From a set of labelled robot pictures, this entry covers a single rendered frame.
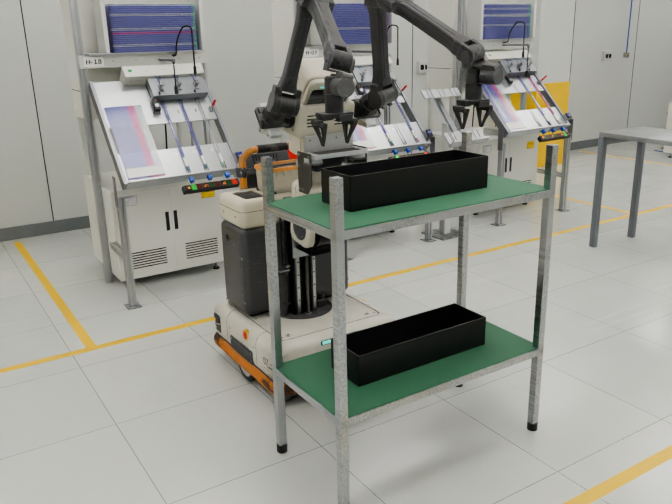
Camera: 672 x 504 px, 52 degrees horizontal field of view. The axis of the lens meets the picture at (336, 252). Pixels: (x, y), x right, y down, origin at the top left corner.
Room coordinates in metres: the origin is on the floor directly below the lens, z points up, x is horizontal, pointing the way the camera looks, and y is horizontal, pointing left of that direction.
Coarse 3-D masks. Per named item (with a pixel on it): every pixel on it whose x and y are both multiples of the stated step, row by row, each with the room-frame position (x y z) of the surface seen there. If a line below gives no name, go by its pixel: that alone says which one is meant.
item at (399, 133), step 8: (368, 128) 4.72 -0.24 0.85; (376, 128) 4.75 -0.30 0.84; (392, 128) 4.81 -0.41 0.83; (400, 128) 4.84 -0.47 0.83; (408, 128) 4.87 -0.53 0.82; (416, 128) 4.90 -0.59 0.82; (376, 136) 4.69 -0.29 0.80; (384, 136) 4.72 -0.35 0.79; (392, 136) 4.75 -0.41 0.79; (400, 136) 4.78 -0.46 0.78; (408, 136) 4.81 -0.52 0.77; (416, 136) 4.84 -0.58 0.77; (376, 144) 4.64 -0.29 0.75; (384, 144) 4.67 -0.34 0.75; (392, 144) 4.70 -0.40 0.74; (400, 144) 4.73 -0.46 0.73
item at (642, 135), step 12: (600, 132) 4.63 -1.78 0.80; (612, 132) 4.59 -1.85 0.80; (624, 132) 4.58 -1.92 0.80; (636, 132) 4.57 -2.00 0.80; (648, 132) 4.56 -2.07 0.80; (660, 132) 4.54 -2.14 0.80; (600, 144) 4.62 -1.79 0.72; (660, 144) 4.24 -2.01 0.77; (600, 156) 4.61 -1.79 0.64; (636, 156) 4.84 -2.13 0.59; (600, 168) 4.60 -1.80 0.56; (636, 168) 4.83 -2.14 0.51; (600, 180) 4.61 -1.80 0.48; (636, 180) 4.82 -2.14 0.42; (600, 192) 4.61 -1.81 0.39; (636, 192) 4.81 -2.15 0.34; (600, 204) 4.62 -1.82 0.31; (636, 204) 4.82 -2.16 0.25; (636, 216) 4.82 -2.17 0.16
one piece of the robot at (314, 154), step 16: (304, 144) 2.66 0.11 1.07; (320, 144) 2.69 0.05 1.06; (336, 144) 2.73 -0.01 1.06; (352, 144) 2.77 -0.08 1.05; (304, 160) 2.61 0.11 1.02; (320, 160) 2.60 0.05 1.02; (336, 160) 2.74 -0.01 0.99; (352, 160) 2.78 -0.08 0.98; (304, 176) 2.63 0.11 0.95; (304, 192) 2.63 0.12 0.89
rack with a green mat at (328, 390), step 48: (336, 192) 1.86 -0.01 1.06; (480, 192) 2.30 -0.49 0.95; (528, 192) 2.28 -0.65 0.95; (336, 240) 1.86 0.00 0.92; (336, 288) 1.86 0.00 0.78; (336, 336) 1.86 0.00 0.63; (288, 384) 2.14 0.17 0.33; (336, 384) 1.87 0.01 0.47; (384, 384) 2.08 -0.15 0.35; (432, 384) 2.07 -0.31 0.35; (336, 432) 1.88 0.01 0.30
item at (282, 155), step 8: (272, 152) 3.23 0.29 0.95; (280, 152) 3.25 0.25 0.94; (248, 160) 3.15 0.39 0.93; (256, 160) 3.17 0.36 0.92; (272, 160) 3.20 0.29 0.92; (280, 160) 3.23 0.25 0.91; (240, 168) 3.04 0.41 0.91; (248, 168) 3.13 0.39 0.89; (240, 176) 3.04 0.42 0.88; (248, 176) 3.11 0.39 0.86; (256, 176) 3.13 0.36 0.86; (248, 184) 3.10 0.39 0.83; (256, 184) 3.12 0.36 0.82
